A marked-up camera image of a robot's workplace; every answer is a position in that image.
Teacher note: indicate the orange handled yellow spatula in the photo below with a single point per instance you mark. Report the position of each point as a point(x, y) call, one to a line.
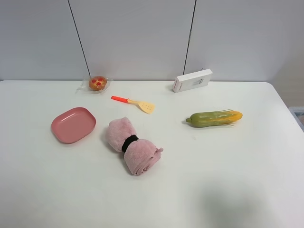
point(142, 105)

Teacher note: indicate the rolled pink towel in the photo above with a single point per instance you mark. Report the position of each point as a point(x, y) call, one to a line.
point(139, 154)

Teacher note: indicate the white cardboard box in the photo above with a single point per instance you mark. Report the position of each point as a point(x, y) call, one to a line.
point(192, 80)

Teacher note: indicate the wrapped fruit pastry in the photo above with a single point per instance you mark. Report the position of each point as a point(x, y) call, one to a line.
point(94, 85)

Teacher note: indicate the toy corn cob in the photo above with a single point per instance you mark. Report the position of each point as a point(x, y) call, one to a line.
point(215, 118)

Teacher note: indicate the pink square plate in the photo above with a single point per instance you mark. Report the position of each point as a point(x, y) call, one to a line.
point(73, 125)

